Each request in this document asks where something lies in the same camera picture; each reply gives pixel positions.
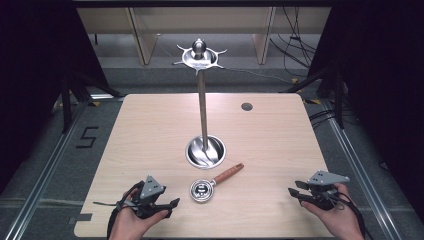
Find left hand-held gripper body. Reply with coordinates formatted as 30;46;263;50
131;175;169;220

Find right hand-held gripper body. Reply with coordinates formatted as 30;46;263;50
307;170;351;211

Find steel ladle with wooden handle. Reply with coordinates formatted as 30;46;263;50
189;162;245;203

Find steel utensil rack stand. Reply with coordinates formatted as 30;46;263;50
173;38;228;170

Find person's right hand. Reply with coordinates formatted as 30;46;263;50
301;183;365;240

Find person's left hand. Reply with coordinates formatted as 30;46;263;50
109;188;170;240

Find black tape strip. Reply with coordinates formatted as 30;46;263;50
67;212;93;226

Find black tripod stand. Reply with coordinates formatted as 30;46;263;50
282;61;346;130
59;70;125;135

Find black curtain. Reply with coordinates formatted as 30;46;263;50
0;0;111;194
306;0;424;214

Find light wooden cabinet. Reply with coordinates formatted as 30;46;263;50
76;6;332;66

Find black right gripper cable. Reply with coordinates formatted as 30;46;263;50
328;190;375;240

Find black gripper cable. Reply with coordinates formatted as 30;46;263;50
92;181;145;240
328;190;375;240

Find aluminium floor rail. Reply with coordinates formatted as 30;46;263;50
318;98;396;240
3;93;125;240

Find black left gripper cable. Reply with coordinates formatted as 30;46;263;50
92;181;145;240

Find black floor cables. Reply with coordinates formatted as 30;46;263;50
308;107;339;130
269;6;318;84

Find thin white cable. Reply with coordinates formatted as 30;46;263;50
222;67;295;85

